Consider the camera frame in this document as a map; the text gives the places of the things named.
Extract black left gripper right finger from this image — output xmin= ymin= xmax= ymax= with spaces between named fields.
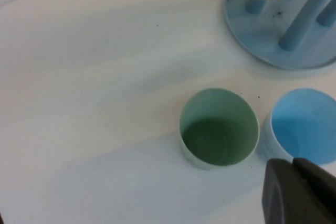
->
xmin=292 ymin=157 xmax=336 ymax=216

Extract blue marbled plastic cup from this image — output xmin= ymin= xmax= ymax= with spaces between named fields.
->
xmin=256 ymin=88 xmax=336 ymax=166

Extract blue cup stand white caps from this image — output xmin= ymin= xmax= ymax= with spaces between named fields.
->
xmin=224 ymin=0 xmax=336 ymax=71

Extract green marbled plastic cup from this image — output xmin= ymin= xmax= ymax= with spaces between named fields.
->
xmin=179 ymin=88 xmax=260 ymax=171

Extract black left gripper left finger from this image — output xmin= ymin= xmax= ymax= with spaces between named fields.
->
xmin=261 ymin=158 xmax=336 ymax=224

